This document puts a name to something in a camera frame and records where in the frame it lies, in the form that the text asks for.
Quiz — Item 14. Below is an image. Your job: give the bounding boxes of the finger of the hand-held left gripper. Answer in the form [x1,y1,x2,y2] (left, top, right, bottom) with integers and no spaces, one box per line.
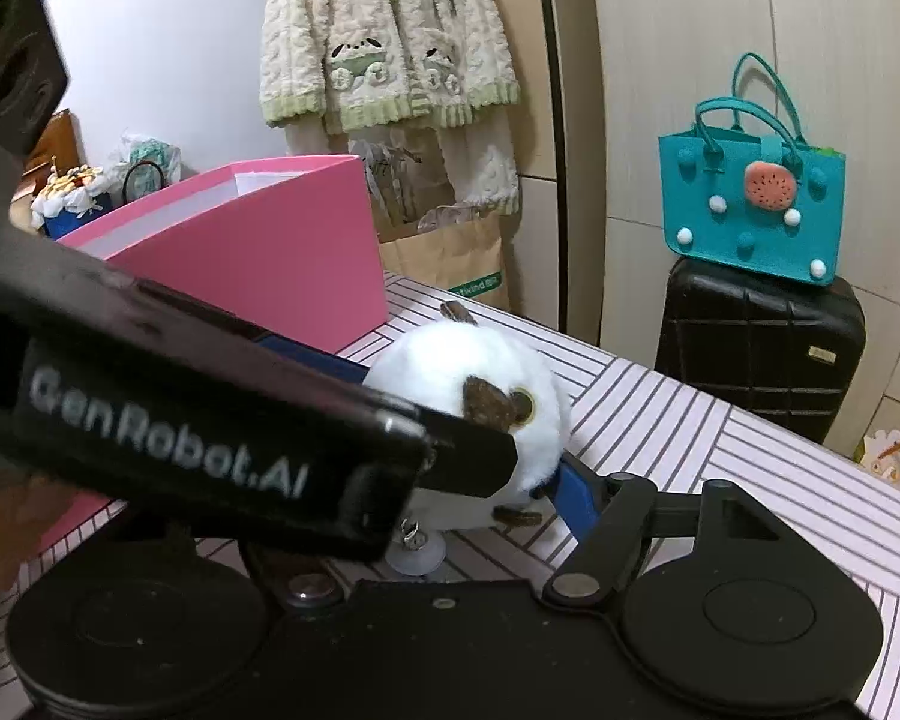
[375,386,520,500]
[255,334,372,387]

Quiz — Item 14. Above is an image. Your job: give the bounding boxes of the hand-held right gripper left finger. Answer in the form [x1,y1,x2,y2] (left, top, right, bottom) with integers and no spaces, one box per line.
[236,532,346,612]

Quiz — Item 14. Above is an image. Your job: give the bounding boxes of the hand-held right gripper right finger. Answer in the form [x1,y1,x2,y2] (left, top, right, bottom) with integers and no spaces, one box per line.
[544,454,788,608]

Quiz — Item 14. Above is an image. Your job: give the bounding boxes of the white brown plush toy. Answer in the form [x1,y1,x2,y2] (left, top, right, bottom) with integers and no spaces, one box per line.
[364,301,571,578]

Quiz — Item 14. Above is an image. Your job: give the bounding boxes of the pink cardboard box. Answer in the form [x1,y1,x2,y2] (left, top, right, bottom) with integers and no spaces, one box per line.
[41,155,389,556]

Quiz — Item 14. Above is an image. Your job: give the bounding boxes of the striped tablecloth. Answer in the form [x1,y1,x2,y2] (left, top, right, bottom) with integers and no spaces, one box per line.
[0,270,900,720]

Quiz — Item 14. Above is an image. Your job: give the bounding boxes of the brown paper bag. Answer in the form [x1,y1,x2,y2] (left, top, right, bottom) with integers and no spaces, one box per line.
[375,202,511,314]

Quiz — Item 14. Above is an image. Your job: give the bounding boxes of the tan cabinet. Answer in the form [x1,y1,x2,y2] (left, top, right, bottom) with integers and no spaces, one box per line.
[495,0,571,331]

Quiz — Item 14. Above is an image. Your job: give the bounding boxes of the white yellow flower bouquet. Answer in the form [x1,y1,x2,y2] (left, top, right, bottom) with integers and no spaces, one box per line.
[30,161,113,241]

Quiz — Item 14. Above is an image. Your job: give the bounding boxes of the black suitcase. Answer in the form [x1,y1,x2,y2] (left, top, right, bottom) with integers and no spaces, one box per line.
[654,255,867,445]

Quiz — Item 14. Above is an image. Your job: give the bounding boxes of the tissue pack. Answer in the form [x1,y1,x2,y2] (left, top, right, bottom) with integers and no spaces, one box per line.
[105,131,185,203]

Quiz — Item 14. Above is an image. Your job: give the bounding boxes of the cream fluffy pants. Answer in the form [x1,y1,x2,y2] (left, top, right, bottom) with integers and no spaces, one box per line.
[285,109,522,218]

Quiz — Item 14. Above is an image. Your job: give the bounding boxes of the colourful gift bag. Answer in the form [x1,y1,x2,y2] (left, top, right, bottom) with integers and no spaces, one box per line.
[855,427,900,507]

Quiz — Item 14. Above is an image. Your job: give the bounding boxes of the cream fluffy cardigan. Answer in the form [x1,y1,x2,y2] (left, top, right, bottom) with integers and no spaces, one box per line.
[259,0,522,136]

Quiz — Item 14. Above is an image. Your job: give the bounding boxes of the teal felt tote bag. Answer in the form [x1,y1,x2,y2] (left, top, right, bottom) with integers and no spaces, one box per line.
[658,52,847,287]

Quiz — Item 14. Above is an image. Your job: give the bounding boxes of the light beige wardrobe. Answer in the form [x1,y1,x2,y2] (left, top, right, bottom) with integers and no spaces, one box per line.
[566,0,900,458]

